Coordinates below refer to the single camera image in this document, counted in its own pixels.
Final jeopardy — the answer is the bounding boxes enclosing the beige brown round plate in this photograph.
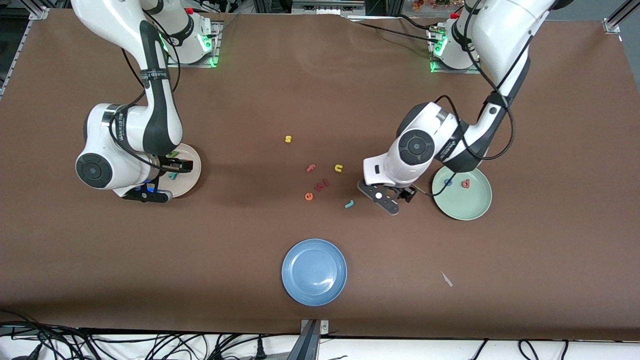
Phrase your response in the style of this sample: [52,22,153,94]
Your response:
[155,142,202,199]

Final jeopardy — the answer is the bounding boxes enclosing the light green round plate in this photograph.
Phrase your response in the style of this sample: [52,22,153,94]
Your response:
[431,166,493,221]

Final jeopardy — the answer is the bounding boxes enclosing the blue round plate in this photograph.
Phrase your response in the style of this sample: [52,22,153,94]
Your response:
[281,238,348,307]

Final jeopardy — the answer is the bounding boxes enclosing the orange background clutter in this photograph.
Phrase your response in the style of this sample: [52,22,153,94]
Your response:
[412,0,463,12]

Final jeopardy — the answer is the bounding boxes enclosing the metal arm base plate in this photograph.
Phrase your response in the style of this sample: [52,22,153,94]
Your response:
[429,27,481,75]
[166,20,224,68]

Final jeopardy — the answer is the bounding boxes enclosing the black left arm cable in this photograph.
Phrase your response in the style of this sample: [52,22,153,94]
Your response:
[415,0,516,198]

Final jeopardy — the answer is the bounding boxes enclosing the black cable on table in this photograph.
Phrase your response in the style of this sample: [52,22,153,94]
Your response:
[350,14,443,46]

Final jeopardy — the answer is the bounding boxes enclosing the small metal bracket plate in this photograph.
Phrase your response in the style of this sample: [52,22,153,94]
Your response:
[301,319,330,337]

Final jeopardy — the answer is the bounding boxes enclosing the dark grey mount post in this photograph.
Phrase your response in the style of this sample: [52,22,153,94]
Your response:
[287,320,321,360]

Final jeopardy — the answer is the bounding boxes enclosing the aluminium table edge rail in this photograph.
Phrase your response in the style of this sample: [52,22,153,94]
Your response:
[0,6,51,98]
[602,0,640,35]

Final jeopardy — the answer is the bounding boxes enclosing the black cable tangle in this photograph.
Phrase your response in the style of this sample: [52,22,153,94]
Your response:
[0,310,301,360]

